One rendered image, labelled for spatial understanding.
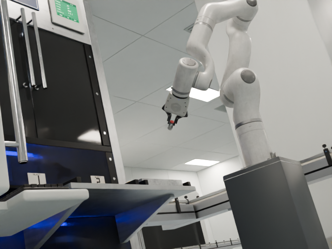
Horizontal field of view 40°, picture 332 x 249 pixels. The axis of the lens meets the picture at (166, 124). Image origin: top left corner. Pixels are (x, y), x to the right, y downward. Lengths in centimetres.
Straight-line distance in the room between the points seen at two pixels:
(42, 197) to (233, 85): 100
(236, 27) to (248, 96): 42
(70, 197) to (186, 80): 86
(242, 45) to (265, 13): 151
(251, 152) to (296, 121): 142
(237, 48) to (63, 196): 114
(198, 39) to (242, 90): 31
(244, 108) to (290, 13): 166
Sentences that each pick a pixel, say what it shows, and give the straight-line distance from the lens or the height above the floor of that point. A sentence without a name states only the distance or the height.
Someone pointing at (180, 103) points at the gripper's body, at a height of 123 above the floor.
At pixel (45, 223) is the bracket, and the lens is 175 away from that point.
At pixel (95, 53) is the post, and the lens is 255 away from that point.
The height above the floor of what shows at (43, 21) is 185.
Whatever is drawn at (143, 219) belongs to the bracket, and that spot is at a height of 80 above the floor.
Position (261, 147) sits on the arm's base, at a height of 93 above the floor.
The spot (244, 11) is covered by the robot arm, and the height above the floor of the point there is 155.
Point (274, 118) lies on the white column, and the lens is 334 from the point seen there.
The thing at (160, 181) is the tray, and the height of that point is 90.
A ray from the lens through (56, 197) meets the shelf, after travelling 123.
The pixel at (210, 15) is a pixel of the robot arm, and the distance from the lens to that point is 212.
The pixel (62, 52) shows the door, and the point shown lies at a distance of 239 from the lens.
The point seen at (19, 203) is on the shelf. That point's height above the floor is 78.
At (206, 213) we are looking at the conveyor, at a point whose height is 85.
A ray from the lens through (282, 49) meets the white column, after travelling 342.
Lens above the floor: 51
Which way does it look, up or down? 19 degrees up
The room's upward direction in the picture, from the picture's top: 14 degrees counter-clockwise
